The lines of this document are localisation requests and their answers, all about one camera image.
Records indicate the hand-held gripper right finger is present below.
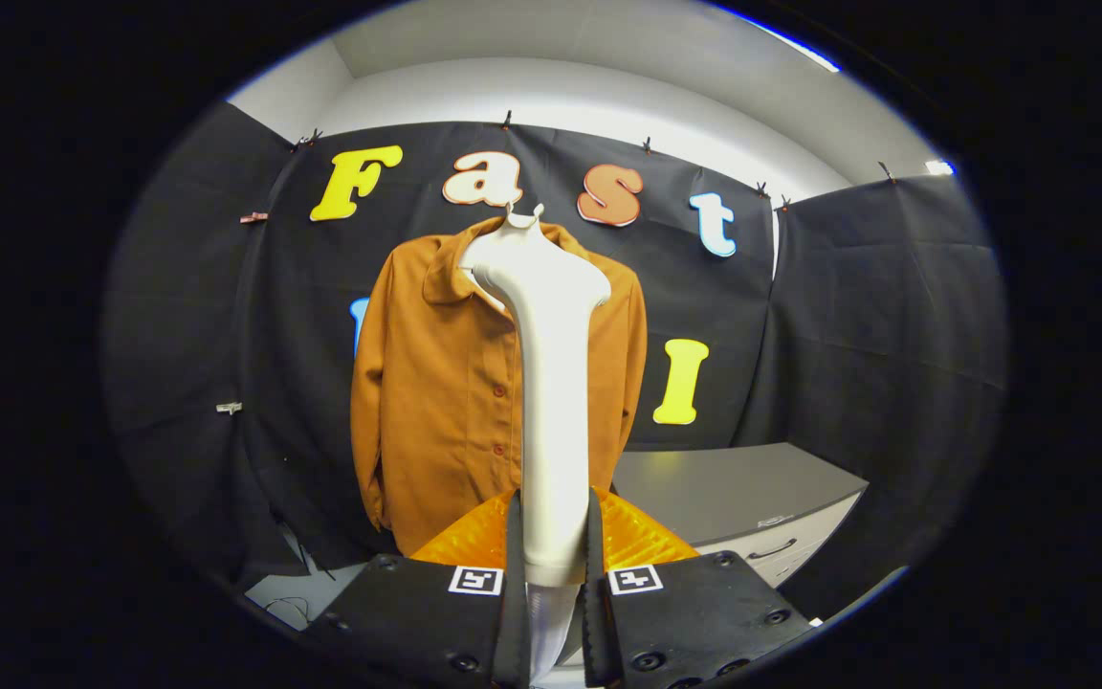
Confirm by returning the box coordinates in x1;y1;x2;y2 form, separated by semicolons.
582;486;815;689

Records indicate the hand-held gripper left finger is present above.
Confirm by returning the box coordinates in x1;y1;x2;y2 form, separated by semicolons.
302;488;531;689

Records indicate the orange button shirt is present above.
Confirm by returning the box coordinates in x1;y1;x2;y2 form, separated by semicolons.
350;215;650;558

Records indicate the grey cabinet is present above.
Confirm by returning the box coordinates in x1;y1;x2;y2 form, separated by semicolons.
613;442;870;587

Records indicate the black backdrop cloth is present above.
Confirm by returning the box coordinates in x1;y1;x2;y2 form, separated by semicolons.
101;100;1006;623

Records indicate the row of black clips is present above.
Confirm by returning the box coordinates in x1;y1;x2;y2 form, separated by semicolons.
293;108;898;213

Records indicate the long ceiling light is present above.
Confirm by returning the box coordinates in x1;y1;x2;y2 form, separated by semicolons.
709;0;841;74

